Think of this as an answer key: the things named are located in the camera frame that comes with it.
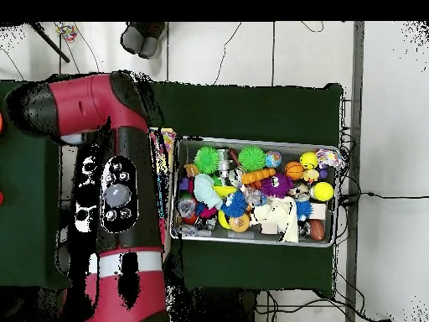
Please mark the white cloth with big dots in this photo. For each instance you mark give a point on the white cloth with big dots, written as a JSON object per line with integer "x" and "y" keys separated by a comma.
{"x": 164, "y": 144}

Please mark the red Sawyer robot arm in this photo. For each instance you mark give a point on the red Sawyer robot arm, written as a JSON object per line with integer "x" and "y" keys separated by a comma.
{"x": 120, "y": 201}

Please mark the mint green foam cloth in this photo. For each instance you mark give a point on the mint green foam cloth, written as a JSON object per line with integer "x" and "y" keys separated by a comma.
{"x": 206, "y": 191}

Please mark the green spiky ball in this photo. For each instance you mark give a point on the green spiky ball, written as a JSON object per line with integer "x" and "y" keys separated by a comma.
{"x": 206, "y": 159}
{"x": 251, "y": 159}

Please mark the blue spiky ball with eyes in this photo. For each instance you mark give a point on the blue spiky ball with eyes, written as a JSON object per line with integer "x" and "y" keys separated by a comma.
{"x": 234, "y": 204}

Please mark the orange plastic toy block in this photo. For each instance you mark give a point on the orange plastic toy block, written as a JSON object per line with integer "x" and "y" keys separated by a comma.
{"x": 258, "y": 176}

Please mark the purple furry monster toy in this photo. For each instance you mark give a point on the purple furry monster toy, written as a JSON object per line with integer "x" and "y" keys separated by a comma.
{"x": 276, "y": 184}

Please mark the cream knitted cloth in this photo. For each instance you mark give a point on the cream knitted cloth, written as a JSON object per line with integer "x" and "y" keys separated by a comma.
{"x": 278, "y": 218}

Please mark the orange toy basketball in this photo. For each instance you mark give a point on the orange toy basketball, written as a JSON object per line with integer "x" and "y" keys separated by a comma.
{"x": 293, "y": 170}

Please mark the dark green table cloth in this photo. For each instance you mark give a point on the dark green table cloth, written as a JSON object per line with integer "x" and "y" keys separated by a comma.
{"x": 255, "y": 100}
{"x": 27, "y": 201}

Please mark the yellow ball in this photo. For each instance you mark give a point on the yellow ball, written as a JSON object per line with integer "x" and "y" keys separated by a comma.
{"x": 308, "y": 159}
{"x": 322, "y": 191}

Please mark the person's foot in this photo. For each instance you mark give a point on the person's foot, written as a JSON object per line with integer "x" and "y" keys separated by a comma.
{"x": 153, "y": 41}
{"x": 133, "y": 37}

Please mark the small colourful floor toy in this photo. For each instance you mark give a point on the small colourful floor toy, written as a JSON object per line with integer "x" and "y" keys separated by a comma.
{"x": 66, "y": 31}

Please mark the thin black rod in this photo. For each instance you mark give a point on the thin black rod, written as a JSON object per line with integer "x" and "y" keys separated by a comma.
{"x": 48, "y": 41}

